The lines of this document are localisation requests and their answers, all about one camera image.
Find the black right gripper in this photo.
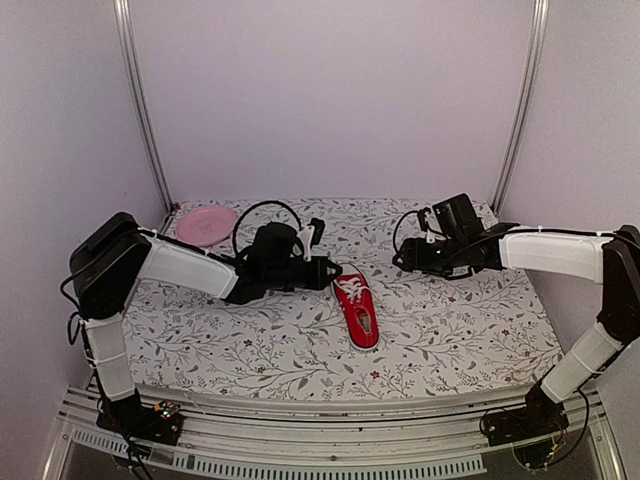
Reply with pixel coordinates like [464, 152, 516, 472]
[392, 236, 466, 278]

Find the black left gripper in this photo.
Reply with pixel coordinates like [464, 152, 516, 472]
[266, 256, 343, 291]

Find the red canvas sneaker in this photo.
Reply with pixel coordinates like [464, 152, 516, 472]
[332, 263, 379, 352]

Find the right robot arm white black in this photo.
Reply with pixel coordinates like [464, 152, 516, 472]
[392, 194, 639, 436]

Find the floral patterned table mat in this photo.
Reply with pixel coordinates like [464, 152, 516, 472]
[123, 199, 562, 401]

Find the pink plastic plate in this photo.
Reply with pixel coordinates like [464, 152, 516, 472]
[175, 205, 237, 247]

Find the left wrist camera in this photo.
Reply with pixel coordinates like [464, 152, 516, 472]
[298, 218, 325, 262]

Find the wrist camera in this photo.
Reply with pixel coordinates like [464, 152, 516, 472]
[298, 218, 325, 262]
[417, 207, 437, 244]

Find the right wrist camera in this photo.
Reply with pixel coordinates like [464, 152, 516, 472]
[417, 207, 437, 244]

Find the left camera black cable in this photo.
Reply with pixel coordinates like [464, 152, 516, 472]
[230, 199, 306, 261]

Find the front aluminium rail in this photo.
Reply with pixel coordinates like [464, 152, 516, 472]
[43, 386, 628, 479]

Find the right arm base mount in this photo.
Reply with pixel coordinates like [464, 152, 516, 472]
[479, 406, 569, 470]

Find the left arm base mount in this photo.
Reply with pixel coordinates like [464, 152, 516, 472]
[96, 400, 185, 446]

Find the right aluminium frame post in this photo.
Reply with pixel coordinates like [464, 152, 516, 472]
[491, 0, 550, 216]

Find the aluminium frame post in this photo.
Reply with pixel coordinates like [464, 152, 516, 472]
[491, 0, 550, 216]
[113, 0, 174, 213]

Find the left aluminium frame post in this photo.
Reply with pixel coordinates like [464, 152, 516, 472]
[113, 0, 174, 213]

